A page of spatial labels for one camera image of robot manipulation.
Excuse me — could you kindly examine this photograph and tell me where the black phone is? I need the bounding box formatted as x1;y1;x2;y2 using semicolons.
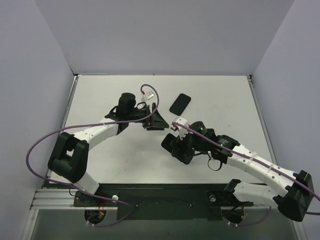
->
161;133;176;155

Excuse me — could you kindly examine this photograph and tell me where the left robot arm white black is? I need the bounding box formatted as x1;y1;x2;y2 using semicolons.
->
47;93;169;206

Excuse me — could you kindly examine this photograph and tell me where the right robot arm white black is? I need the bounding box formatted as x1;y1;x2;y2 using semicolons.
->
169;118;316;222

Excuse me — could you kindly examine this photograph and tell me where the black phone face down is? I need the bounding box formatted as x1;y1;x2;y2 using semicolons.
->
169;93;192;116

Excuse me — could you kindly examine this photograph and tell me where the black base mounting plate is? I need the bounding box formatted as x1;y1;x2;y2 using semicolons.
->
73;183;253;221

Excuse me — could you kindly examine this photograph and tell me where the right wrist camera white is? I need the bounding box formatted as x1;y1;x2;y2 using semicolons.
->
170;116;190;140

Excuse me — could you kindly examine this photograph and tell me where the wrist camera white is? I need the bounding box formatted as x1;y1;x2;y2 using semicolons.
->
170;116;190;140
141;91;155;103

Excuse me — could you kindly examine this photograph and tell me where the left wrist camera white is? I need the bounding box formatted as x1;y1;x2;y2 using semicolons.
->
141;91;155;103

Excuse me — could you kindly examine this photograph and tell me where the aluminium frame rail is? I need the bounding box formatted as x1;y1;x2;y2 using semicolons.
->
246;74;278;164

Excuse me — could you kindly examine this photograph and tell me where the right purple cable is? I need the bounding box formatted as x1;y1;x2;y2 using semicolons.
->
172;121;320;227

